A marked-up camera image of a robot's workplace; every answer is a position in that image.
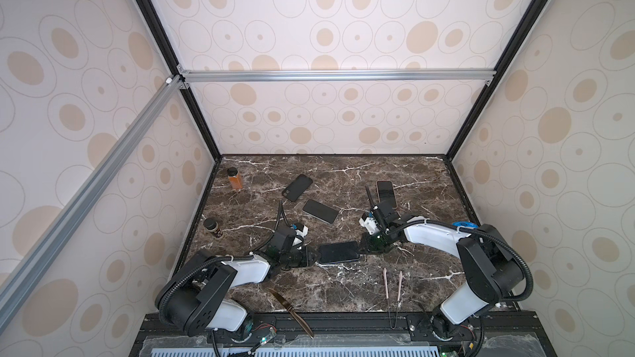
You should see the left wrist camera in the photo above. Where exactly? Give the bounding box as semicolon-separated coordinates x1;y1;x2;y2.
291;224;309;249

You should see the wooden-handled knife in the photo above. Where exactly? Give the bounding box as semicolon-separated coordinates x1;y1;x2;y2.
268;289;315;339

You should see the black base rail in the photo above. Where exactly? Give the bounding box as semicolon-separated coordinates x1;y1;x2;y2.
130;311;556;356

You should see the aluminium frame bar left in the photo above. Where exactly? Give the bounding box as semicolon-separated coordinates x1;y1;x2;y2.
1;74;184;332

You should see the aluminium frame bar back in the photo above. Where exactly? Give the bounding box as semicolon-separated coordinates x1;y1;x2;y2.
182;69;496;83

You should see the blue round lid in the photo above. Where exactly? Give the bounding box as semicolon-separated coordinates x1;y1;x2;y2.
452;221;479;229

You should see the orange bottle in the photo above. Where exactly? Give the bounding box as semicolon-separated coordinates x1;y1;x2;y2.
227;167;244;190

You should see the right pink chopstick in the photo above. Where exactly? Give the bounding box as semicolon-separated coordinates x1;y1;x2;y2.
397;271;403;308

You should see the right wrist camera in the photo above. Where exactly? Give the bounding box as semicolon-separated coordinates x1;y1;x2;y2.
359;213;380;236

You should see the aluminium frame bar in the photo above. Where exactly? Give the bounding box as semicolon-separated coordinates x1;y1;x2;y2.
1;74;184;332
182;69;496;83

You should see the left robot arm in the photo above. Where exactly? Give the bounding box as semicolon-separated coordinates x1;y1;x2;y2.
155;202;320;340

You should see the pink phone case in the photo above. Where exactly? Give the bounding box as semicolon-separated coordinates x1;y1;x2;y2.
376;181;398;209

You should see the dark jar with lid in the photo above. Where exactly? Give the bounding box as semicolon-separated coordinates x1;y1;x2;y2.
203;218;223;239

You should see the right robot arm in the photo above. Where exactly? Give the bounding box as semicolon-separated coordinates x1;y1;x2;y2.
360;188;534;341

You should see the silver-edged phone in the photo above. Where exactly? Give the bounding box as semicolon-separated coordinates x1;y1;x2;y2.
303;199;339;225

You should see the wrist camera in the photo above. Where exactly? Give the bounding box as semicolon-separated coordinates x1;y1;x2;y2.
359;213;380;236
291;224;309;249

